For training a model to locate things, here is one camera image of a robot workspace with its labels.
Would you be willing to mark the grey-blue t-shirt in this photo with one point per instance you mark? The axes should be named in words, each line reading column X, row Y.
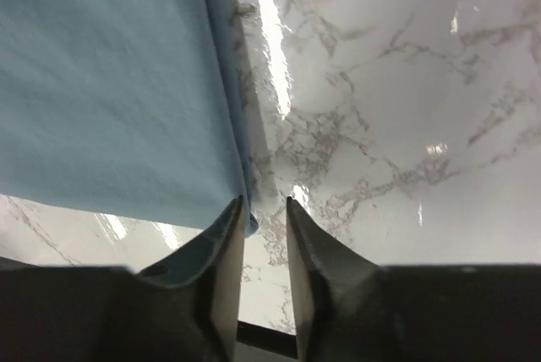
column 124, row 107

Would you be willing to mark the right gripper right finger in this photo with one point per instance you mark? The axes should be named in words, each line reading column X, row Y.
column 347, row 308

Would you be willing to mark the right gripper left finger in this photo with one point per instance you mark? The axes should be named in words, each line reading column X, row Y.
column 182, row 308

